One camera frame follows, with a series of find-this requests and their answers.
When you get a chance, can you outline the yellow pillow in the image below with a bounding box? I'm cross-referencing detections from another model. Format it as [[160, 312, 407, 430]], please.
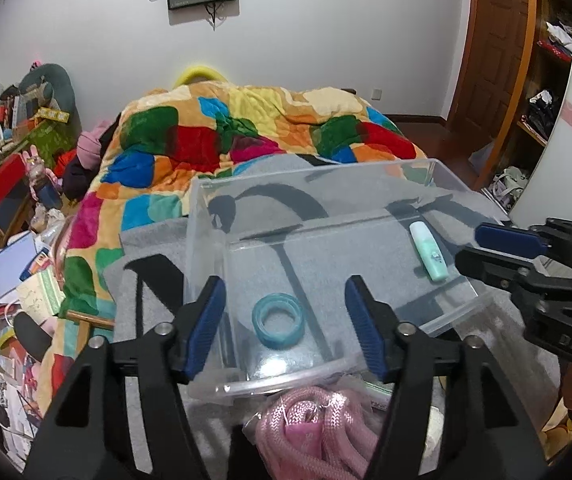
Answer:
[[173, 65, 228, 88]]

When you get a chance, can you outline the pink white rope bundle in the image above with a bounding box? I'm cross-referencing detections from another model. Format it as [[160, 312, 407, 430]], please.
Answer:
[[254, 384, 385, 480]]

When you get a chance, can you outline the pink knit hat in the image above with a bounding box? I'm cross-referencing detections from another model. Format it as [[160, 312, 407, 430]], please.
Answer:
[[77, 120, 112, 170]]

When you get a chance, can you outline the red box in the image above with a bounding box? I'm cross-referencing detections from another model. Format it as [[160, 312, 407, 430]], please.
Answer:
[[0, 154, 28, 203]]

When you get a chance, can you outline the mint green lotion bottle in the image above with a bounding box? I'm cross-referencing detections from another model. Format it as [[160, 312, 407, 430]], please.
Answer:
[[408, 221, 449, 282]]

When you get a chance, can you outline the grey green chair back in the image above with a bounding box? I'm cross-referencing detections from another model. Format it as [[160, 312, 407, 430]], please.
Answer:
[[19, 63, 79, 124]]

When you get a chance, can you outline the clear plastic storage box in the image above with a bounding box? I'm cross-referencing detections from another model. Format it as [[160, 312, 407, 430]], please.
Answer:
[[184, 159, 504, 404]]

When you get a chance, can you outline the blue tape roll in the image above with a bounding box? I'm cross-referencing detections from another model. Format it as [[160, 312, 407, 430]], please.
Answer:
[[251, 292, 306, 351]]

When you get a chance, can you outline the colourful patchwork quilt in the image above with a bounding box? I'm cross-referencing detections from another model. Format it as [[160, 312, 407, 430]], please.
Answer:
[[35, 81, 427, 411]]

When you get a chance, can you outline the grey black patterned blanket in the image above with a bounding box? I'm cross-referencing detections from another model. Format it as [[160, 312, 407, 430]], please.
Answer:
[[100, 155, 560, 479]]

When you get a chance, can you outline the blue white book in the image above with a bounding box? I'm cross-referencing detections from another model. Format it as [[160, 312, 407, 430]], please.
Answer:
[[0, 237, 36, 299]]

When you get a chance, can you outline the pink rabbit toy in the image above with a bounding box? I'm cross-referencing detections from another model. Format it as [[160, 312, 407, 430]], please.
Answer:
[[20, 145, 62, 210]]

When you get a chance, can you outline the wooden door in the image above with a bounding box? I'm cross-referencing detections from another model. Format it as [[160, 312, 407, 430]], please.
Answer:
[[448, 0, 530, 150]]

